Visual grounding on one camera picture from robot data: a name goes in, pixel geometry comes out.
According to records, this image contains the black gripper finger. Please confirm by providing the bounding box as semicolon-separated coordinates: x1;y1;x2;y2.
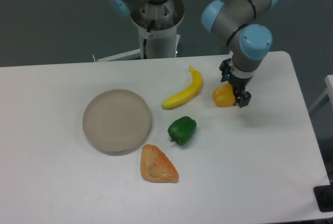
219;58;232;83
233;89;252;108

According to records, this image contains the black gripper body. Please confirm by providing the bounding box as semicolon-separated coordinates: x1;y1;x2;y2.
226;68;253;91

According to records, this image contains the yellow bell pepper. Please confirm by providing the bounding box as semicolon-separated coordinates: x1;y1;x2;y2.
213;84;235;107

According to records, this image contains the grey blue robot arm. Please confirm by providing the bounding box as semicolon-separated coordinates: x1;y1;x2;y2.
108;0;278;107

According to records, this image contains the green bell pepper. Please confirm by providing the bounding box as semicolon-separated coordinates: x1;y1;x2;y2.
168;116;197;146

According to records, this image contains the yellow banana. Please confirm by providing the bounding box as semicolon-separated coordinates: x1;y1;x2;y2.
161;66;203;110

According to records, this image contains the white furniture at right edge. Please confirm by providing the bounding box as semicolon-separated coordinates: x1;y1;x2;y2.
308;74;332;117

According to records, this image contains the golden pastry turnover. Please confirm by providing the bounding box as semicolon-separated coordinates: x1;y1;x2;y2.
140;144;179;183

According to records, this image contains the beige round plate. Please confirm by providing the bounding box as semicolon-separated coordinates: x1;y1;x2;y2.
82;89;152;154

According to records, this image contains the black device at table edge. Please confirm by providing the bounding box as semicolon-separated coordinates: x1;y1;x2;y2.
313;185;333;213

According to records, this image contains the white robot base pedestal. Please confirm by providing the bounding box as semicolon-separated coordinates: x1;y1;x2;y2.
96;0;185;62

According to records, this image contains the black cable on pedestal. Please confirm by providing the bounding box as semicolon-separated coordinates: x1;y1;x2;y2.
143;19;156;60

